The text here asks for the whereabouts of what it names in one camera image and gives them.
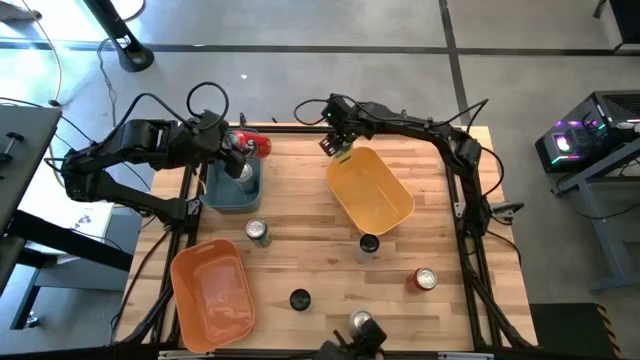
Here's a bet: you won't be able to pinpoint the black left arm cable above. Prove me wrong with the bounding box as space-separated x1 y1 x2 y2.
186 81 231 132

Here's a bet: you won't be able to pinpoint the black stand base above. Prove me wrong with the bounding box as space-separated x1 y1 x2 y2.
82 0 156 74

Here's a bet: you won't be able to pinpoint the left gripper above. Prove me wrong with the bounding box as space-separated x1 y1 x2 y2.
197 118 251 180

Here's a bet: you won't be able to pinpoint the black computer with lights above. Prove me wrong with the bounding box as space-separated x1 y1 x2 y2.
534 89 640 175

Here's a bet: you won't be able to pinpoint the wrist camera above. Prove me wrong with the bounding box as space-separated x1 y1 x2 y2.
192 112 222 134
321 93 352 126

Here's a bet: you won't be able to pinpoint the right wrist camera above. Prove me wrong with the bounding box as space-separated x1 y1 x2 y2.
321 93 352 126

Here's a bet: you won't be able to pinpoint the silver bracket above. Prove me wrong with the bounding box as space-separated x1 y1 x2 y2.
437 351 495 360
158 348 216 360

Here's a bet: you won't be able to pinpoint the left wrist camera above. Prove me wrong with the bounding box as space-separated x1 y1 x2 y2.
192 112 222 134

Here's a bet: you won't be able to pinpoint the grey desk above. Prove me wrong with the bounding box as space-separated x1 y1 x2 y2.
0 104 64 241

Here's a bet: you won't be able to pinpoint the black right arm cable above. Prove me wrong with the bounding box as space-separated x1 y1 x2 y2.
292 97 331 127

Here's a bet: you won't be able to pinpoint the grey metal stand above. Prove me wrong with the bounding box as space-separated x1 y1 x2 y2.
551 142 640 292

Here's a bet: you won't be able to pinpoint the orange plastic bin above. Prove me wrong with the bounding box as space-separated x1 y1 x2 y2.
169 238 257 354

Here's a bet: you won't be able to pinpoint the black floor cable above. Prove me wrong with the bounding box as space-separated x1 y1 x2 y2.
96 37 121 129

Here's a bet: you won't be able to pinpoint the black desk leg frame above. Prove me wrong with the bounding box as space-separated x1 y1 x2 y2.
0 209 134 331

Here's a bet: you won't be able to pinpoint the black box hazard stripes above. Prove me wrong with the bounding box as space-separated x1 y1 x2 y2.
528 302 625 360

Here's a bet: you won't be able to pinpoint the teal plastic bin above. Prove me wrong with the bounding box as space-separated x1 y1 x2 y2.
199 157 264 215

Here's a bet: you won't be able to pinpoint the black camera on stand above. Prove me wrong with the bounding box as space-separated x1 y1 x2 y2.
313 319 389 360

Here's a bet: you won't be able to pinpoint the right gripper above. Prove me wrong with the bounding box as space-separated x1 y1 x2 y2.
318 107 376 157

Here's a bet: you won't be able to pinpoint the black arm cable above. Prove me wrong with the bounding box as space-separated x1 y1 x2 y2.
292 97 331 127
186 81 231 132

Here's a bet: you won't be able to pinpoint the black cabinet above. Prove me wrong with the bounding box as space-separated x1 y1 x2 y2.
593 0 640 55

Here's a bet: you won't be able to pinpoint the yellow cable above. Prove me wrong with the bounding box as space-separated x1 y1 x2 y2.
19 0 64 106

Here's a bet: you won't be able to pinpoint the black clamp knob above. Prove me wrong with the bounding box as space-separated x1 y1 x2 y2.
0 131 25 164

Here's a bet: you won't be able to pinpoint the tall white Celsius can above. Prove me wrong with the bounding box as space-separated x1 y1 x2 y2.
355 233 381 265
289 288 312 312

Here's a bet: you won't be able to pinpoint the red soda can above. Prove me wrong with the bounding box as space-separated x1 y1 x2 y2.
405 266 440 294
227 128 274 160

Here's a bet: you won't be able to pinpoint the black aluminium rig frame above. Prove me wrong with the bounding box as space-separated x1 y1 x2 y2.
112 122 539 360

